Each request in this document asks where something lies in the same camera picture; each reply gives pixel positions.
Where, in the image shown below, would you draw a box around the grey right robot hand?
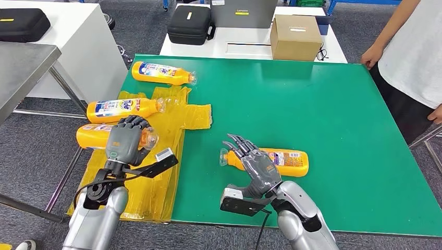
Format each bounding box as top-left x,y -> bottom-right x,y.
222,133 -> 283,200

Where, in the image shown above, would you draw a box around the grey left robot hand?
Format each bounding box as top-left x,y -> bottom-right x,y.
105,115 -> 153,167

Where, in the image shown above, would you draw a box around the orange Tide detergent bottle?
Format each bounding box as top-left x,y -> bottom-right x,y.
131,61 -> 198,86
219,148 -> 310,178
75,123 -> 160,151
86,97 -> 167,124

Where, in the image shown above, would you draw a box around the yellow taped plastic sheet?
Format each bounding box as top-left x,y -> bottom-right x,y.
66,85 -> 213,222

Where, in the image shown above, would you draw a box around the white desk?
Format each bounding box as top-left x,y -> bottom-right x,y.
0,0 -> 128,124

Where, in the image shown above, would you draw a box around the white table with slot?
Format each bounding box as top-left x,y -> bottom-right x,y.
159,3 -> 348,64

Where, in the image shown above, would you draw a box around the stainless steel table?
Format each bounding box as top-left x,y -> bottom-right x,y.
0,42 -> 104,224

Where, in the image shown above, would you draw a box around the black case with white label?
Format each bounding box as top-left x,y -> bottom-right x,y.
167,5 -> 216,46

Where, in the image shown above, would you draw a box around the black eyeglasses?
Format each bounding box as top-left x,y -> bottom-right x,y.
316,43 -> 329,62

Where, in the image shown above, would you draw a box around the brown cardboard box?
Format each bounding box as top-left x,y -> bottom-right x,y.
269,14 -> 324,62

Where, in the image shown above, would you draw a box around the black case with yellow stripe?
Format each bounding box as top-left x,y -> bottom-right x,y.
0,8 -> 52,43

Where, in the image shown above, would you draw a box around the grey Lenovo laptop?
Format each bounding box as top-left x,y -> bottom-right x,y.
210,0 -> 279,29

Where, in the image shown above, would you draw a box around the person's right hand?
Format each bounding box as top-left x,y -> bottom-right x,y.
361,44 -> 385,71

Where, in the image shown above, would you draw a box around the person's hand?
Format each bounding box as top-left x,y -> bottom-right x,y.
361,44 -> 385,71
427,104 -> 442,125

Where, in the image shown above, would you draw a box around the dark blue notebook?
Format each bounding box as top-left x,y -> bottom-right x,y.
315,15 -> 336,35

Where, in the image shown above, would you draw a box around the green plastic crate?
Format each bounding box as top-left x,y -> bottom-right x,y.
296,0 -> 326,8

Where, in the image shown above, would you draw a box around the person's left hand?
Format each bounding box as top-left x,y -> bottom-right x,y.
427,104 -> 442,125

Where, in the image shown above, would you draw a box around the person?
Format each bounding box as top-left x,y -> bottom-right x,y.
361,0 -> 442,145

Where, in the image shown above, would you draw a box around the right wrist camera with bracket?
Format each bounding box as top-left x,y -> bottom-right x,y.
219,184 -> 274,217

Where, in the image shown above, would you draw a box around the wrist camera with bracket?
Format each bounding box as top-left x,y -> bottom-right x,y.
219,184 -> 274,217
122,148 -> 179,179

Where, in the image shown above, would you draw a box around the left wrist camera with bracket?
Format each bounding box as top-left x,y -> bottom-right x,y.
122,148 -> 179,179

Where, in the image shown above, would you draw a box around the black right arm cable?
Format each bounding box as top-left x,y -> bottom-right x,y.
254,209 -> 273,250

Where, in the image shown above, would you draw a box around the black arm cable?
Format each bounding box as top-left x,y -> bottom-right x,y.
254,209 -> 273,250
72,171 -> 148,210

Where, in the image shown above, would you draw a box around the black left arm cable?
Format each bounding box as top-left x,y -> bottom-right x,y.
72,171 -> 148,210

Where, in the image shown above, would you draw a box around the steel desk frame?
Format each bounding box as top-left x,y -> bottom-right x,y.
409,124 -> 442,175

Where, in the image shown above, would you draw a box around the blue metal frame cart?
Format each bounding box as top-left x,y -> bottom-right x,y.
326,0 -> 403,6

